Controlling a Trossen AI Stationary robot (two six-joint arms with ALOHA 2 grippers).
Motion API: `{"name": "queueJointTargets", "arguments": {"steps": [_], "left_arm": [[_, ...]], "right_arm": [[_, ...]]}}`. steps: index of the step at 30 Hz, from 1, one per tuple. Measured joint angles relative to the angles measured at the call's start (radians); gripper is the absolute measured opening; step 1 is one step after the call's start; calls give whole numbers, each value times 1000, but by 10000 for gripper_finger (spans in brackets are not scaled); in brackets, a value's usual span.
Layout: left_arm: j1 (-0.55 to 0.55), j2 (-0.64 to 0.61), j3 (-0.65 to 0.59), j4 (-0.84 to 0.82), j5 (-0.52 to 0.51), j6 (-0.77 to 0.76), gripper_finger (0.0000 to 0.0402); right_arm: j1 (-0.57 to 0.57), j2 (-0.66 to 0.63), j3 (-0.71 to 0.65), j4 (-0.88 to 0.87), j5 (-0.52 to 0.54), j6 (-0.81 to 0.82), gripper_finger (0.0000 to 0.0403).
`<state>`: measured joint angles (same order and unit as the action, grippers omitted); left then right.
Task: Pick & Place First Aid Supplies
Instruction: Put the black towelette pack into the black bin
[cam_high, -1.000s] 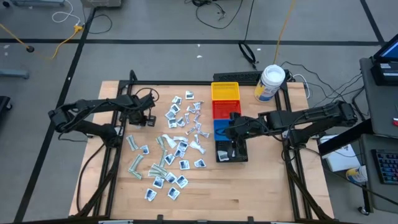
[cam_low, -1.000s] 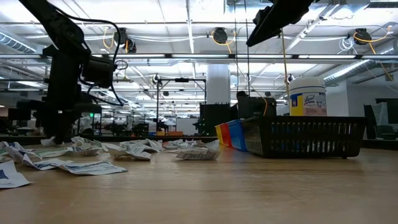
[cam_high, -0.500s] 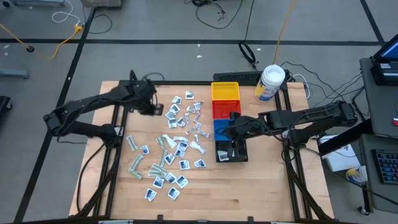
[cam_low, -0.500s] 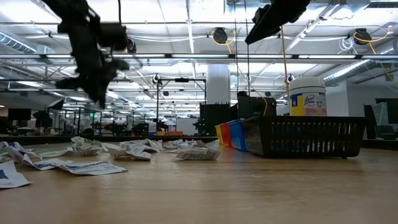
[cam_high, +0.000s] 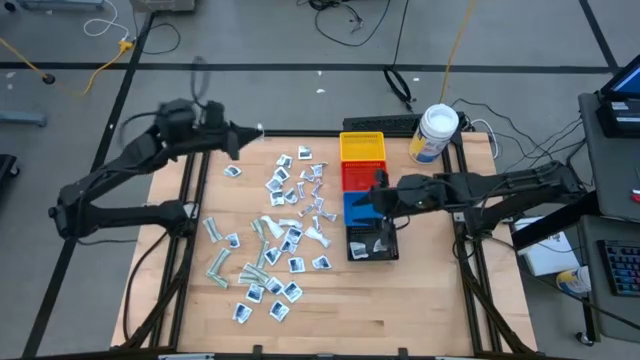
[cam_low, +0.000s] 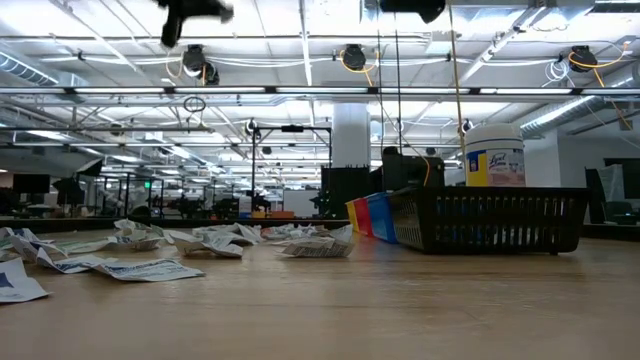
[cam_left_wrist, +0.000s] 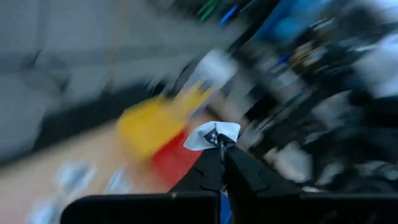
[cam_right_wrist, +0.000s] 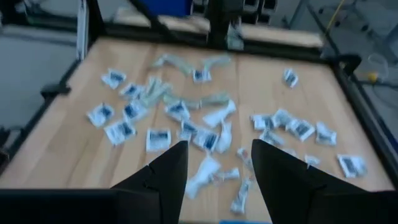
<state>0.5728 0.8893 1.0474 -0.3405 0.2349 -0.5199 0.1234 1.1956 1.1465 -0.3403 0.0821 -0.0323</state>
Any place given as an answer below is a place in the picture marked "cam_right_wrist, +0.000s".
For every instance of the white strip on frame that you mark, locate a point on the white strip on frame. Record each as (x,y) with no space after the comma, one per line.
(82,31)

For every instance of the black corner bracket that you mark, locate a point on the black corner bracket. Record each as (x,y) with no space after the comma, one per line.
(349,62)

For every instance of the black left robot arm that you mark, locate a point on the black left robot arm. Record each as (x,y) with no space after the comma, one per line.
(217,25)

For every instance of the plain white gauze packet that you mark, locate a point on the plain white gauze packet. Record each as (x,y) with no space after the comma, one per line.
(224,137)
(219,115)
(202,174)

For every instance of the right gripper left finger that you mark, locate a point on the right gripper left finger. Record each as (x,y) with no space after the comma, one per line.
(168,174)

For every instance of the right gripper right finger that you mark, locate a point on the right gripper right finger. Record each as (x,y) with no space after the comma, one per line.
(280,180)

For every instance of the black table clamp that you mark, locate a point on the black table clamp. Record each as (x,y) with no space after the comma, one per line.
(54,90)

